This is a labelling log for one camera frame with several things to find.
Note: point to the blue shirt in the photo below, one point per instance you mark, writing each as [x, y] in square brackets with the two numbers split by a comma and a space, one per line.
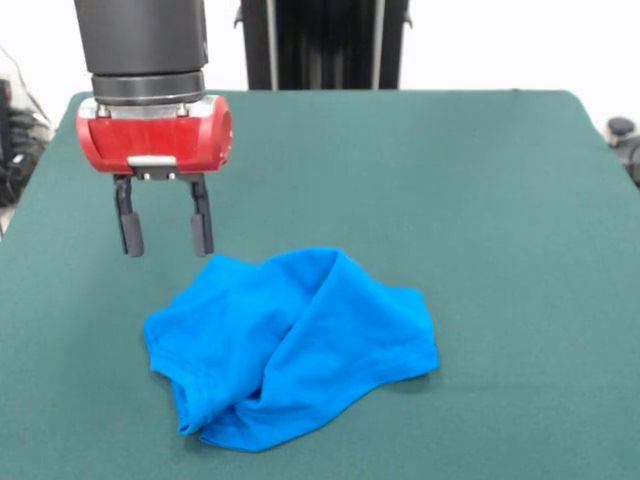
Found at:
[310, 350]

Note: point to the dark green table cloth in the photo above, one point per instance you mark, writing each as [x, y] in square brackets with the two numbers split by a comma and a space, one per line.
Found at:
[450, 200]

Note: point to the grey stand foot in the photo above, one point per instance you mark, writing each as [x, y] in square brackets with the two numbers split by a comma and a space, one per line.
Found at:
[622, 127]

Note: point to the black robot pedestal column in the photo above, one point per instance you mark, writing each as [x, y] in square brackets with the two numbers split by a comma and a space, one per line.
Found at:
[325, 50]

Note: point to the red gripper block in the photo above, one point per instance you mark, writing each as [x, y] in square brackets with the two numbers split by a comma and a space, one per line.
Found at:
[150, 140]

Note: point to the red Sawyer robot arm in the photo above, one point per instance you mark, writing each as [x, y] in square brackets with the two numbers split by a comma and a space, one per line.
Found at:
[145, 40]

